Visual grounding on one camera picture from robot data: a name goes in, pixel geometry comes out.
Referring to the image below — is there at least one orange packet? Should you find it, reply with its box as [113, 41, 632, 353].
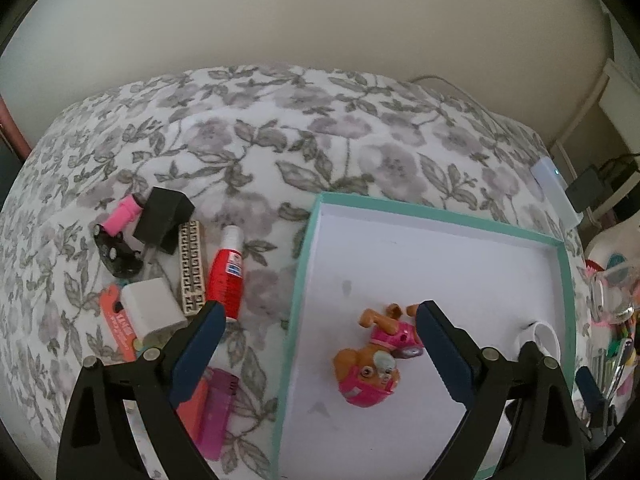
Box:
[98, 285, 143, 363]

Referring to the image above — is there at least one pink lighter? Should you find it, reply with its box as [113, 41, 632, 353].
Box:
[196, 367, 240, 461]

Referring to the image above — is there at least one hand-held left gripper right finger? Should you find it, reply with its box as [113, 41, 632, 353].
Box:
[415, 300, 587, 480]

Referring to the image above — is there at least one white charger plug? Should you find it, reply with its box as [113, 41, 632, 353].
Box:
[120, 278, 187, 343]

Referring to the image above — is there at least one black block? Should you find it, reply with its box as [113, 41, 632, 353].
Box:
[132, 186, 196, 255]

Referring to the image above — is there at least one red glue bottle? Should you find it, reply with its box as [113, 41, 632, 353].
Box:
[207, 225, 246, 322]

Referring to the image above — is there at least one grey floral blanket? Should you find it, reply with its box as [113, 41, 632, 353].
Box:
[0, 65, 586, 480]

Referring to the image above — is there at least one orange-red flat item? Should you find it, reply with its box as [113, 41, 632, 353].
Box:
[175, 377, 208, 441]

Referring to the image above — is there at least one clear glass jar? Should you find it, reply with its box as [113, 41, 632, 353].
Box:
[587, 265, 640, 323]

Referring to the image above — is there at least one gold patterned case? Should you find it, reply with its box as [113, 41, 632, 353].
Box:
[178, 220, 207, 318]

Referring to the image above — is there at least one pink cylinder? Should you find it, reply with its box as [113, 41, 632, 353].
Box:
[102, 195, 146, 235]

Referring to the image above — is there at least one black hair clip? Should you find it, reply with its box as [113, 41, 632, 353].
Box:
[94, 225, 143, 277]

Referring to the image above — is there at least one teal shallow box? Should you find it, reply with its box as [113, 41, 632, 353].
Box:
[270, 191, 576, 480]

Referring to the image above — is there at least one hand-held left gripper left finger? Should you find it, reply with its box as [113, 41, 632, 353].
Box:
[56, 300, 227, 480]

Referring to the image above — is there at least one white ring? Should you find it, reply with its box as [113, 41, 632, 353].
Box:
[517, 320, 562, 361]

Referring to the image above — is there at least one white electronic device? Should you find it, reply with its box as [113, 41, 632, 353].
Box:
[531, 157, 583, 228]

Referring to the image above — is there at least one white plastic container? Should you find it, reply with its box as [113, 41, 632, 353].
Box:
[585, 220, 640, 271]

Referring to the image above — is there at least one white shelf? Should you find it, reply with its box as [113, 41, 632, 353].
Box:
[550, 57, 640, 221]

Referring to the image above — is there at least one brown and pink dog toy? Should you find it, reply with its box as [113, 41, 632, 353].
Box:
[333, 302, 426, 408]

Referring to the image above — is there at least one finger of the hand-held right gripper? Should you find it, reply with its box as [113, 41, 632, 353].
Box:
[575, 367, 618, 441]

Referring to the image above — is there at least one black power adapter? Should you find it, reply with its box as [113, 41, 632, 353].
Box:
[565, 165, 613, 213]

